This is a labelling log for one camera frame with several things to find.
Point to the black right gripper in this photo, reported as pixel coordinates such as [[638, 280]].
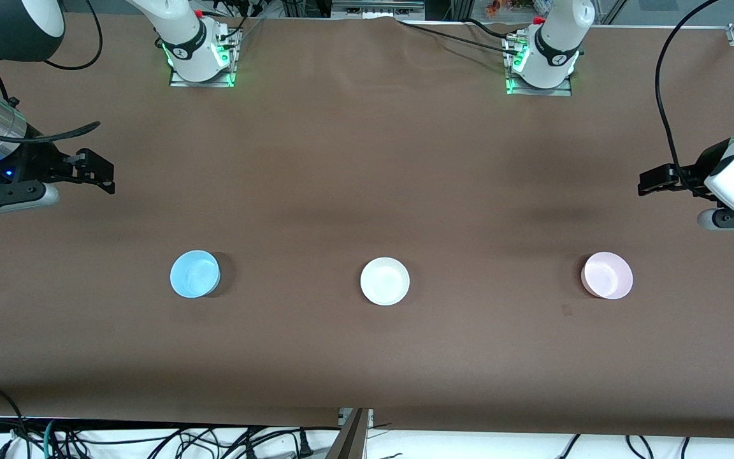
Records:
[[41, 163]]

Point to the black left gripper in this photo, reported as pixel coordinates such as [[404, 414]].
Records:
[[693, 171]]

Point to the pink plastic bowl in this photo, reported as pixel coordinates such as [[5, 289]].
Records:
[[607, 275]]

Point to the light blue plastic bowl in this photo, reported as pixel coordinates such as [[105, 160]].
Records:
[[194, 274]]

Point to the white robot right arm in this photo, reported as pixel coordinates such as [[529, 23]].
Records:
[[182, 32]]

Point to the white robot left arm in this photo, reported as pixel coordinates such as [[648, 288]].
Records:
[[552, 44]]

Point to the orange background object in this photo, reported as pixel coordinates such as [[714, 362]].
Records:
[[499, 6]]

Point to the brown table cover sheet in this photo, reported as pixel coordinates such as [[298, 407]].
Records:
[[367, 191]]

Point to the pale green plate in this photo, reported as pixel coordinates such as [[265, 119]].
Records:
[[385, 281]]

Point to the grey power strip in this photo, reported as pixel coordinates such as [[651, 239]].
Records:
[[376, 7]]

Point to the black power plug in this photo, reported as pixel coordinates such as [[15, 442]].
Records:
[[304, 443]]

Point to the aluminium profile beam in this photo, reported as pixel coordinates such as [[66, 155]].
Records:
[[351, 437]]

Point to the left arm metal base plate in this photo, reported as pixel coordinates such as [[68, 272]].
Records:
[[564, 90]]

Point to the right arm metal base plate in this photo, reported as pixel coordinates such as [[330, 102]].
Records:
[[230, 60]]

